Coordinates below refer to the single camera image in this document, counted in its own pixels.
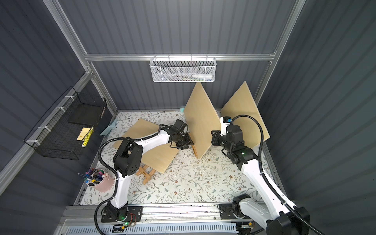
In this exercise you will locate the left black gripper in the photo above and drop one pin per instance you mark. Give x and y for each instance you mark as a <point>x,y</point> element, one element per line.
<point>186,141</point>

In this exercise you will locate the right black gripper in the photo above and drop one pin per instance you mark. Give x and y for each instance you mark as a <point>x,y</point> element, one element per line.
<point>216,138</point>

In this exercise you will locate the wooden easel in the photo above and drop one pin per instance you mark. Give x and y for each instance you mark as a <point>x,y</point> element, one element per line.
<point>193,146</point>
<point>147,175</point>

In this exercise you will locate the light plywood board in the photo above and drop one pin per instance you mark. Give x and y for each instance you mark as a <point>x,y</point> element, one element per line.
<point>242,103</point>
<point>157,154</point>
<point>201,118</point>

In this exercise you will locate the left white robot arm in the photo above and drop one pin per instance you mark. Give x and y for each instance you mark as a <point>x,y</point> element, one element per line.
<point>127,161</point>

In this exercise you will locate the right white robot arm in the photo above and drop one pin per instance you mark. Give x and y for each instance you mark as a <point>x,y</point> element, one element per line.
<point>279,215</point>

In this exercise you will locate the floral table mat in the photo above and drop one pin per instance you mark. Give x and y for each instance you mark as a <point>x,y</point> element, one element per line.
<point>213,178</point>

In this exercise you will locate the white marker in basket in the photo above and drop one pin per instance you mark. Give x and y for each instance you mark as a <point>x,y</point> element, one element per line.
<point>202,76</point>

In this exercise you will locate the teal calculator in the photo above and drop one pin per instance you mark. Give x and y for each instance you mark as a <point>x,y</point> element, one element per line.
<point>109,128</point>

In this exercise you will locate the pink pen cup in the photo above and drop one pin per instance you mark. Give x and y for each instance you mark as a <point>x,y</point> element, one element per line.
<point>97,179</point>

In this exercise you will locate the yellow green pen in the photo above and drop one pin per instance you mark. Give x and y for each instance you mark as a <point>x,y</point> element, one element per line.
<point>87,137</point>

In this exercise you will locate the yellow sticky note pad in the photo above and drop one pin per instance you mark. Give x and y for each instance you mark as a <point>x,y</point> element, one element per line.
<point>84,131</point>

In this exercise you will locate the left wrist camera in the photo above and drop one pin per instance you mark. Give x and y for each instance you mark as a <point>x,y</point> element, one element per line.
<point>181,127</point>

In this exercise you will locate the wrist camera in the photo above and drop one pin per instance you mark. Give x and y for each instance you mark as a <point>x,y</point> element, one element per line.
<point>181,127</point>
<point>225,122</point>

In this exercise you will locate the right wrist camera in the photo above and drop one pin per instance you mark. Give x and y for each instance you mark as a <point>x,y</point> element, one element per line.
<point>225,122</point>

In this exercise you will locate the white wire mesh basket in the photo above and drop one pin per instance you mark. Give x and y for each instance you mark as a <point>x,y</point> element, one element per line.
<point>180,71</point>

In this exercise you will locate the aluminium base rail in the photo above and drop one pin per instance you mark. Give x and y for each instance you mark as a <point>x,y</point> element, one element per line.
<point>168,219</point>

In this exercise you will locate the black wire wall basket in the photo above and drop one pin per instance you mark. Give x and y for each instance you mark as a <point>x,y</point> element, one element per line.
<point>55,137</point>

